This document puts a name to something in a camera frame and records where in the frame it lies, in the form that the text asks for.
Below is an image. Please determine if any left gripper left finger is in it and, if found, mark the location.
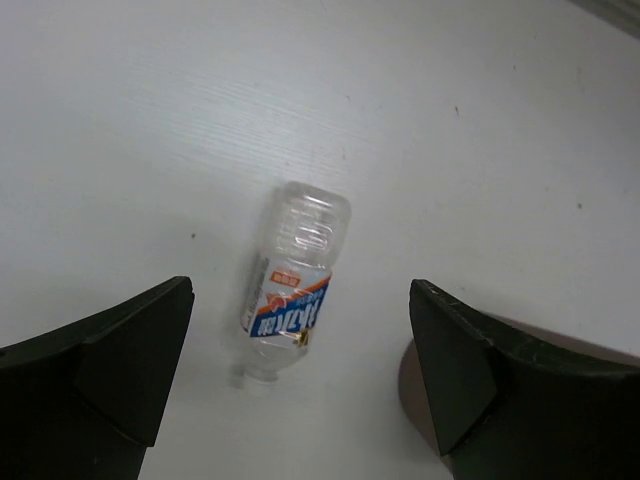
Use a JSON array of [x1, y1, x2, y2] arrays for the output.
[[1, 276, 195, 479]]

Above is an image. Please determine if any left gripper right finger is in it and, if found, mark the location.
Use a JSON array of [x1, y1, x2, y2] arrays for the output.
[[409, 280, 639, 479]]

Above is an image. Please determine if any clear bottle blue orange label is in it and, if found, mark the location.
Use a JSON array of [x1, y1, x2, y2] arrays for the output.
[[237, 181, 351, 390]]

